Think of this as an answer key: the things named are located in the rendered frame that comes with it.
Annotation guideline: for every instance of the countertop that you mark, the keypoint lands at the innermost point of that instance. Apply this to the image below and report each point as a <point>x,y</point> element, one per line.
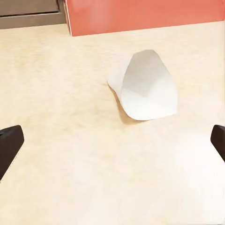
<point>84,160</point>
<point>194,55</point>

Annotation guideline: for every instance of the paper coffee filter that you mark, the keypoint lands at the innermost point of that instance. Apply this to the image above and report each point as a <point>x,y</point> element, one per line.
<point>145,87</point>

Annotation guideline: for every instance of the fixed window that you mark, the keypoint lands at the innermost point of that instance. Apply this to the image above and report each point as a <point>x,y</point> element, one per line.
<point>30,13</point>

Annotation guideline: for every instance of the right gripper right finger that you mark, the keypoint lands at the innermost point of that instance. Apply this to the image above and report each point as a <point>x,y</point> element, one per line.
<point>218,139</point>

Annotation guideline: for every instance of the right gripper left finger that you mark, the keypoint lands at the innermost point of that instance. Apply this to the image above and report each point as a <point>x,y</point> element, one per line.
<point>11,140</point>

